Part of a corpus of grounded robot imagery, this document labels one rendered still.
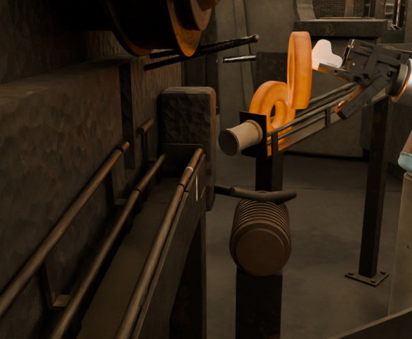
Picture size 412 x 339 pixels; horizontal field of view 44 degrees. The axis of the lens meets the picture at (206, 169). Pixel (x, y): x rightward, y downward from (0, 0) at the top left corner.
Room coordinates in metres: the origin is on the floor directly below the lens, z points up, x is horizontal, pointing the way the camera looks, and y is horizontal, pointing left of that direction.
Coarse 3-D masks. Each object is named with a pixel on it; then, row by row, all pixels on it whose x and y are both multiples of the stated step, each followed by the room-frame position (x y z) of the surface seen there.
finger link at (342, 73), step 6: (318, 66) 1.02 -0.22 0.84; (324, 66) 1.01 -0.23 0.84; (330, 66) 1.01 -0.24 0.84; (324, 72) 1.01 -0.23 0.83; (330, 72) 1.00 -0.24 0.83; (336, 72) 1.01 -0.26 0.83; (342, 72) 1.00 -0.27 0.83; (348, 72) 1.00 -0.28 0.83; (348, 78) 1.00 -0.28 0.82; (354, 78) 1.01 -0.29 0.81
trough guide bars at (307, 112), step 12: (348, 84) 1.55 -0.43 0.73; (324, 96) 1.44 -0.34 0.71; (336, 96) 1.50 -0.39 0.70; (312, 108) 1.40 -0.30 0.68; (324, 108) 1.32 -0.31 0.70; (300, 120) 1.23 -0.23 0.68; (312, 120) 1.28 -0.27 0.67; (276, 132) 1.15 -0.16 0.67; (288, 132) 1.20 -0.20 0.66; (276, 144) 1.15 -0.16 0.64
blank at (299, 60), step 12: (300, 36) 1.02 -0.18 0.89; (288, 48) 1.11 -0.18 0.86; (300, 48) 0.99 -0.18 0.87; (288, 60) 1.10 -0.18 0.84; (300, 60) 0.98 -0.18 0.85; (288, 72) 1.10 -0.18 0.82; (300, 72) 0.97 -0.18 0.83; (288, 84) 1.09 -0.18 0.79; (300, 84) 0.98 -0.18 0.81; (288, 96) 1.08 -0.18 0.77; (300, 96) 0.99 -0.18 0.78; (300, 108) 1.02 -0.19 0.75
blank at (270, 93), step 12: (264, 84) 1.19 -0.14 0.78; (276, 84) 1.19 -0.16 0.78; (264, 96) 1.16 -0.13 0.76; (276, 96) 1.19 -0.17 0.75; (252, 108) 1.16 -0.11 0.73; (264, 108) 1.15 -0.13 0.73; (276, 108) 1.24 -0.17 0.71; (288, 108) 1.23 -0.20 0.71; (276, 120) 1.23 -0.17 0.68; (288, 120) 1.23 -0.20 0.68
